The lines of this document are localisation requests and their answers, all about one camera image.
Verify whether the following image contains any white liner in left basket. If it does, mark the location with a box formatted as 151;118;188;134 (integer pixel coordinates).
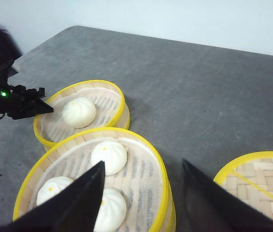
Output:
40;87;121;143

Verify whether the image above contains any white bun in left basket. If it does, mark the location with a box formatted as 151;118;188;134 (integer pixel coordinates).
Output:
62;97;97;128

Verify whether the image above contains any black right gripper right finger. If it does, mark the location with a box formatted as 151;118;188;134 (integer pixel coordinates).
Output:
182;159;273;232

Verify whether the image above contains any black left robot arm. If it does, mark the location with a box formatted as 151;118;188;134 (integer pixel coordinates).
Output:
0;29;54;120

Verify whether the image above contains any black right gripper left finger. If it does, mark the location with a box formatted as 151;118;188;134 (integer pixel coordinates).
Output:
0;161;105;232

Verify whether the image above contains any white bun front right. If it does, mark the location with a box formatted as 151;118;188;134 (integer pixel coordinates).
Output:
91;141;128;175

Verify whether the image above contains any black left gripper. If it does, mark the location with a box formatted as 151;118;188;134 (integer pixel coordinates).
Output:
0;85;54;120

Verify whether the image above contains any woven bamboo steamer lid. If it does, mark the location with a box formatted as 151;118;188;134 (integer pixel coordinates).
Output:
213;151;273;220

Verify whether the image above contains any bamboo steamer basket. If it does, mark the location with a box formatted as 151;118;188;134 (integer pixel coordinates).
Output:
33;80;130;150
13;127;176;232

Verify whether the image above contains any white bun front left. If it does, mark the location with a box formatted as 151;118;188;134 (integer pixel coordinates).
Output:
94;188;127;232

